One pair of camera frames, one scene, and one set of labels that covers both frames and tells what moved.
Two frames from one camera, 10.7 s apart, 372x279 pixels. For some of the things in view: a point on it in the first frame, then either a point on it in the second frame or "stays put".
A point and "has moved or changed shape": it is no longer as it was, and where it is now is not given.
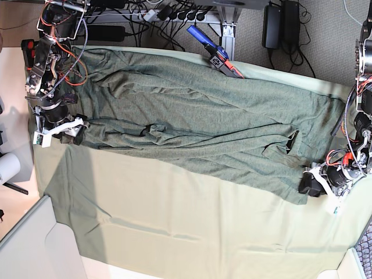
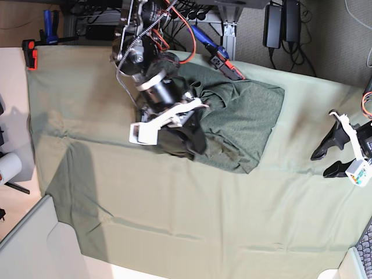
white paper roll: (10, 167) stays put
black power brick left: (271, 30) stays put
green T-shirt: (185, 115) has moved or changed shape
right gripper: (338, 180) -> (361, 138)
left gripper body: (43, 136) -> (165, 105)
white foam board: (38, 247) stays put
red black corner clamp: (28, 47) stays put
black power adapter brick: (107, 34) stays put
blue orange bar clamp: (218, 58) stays put
